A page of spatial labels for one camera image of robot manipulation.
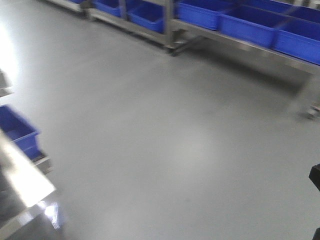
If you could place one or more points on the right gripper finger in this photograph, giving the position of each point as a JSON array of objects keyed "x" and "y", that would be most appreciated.
[{"x": 314, "y": 176}]

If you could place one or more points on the long steel bin rack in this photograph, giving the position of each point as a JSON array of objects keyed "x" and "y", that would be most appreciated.
[{"x": 179, "y": 35}]

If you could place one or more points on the blue bin on rack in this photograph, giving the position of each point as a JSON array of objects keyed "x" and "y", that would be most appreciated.
[{"x": 149, "y": 16}]

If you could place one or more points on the blue bin under table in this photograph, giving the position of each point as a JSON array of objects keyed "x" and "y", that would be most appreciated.
[{"x": 20, "y": 131}]

